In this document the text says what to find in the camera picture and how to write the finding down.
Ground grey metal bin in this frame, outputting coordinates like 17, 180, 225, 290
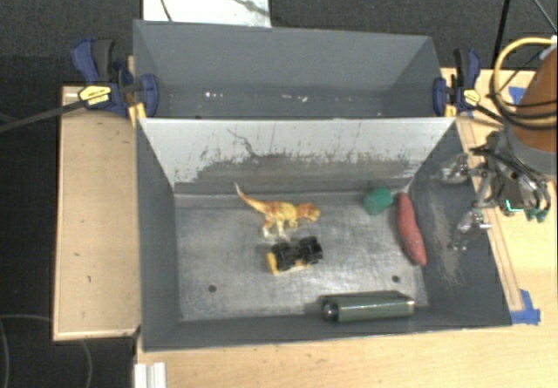
132, 18, 514, 352

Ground green toy block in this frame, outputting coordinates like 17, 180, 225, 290
362, 186, 394, 216

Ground orange toy dinosaur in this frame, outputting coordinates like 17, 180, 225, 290
233, 181, 322, 241

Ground dark green long block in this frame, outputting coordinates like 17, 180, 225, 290
319, 289, 417, 324

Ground red-brown toy sweet potato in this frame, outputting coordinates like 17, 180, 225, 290
395, 192, 429, 268

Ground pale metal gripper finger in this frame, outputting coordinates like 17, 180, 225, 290
447, 209, 493, 252
434, 154, 473, 186

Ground yellow toy truck black wheels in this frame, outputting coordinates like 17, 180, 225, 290
265, 235, 325, 276

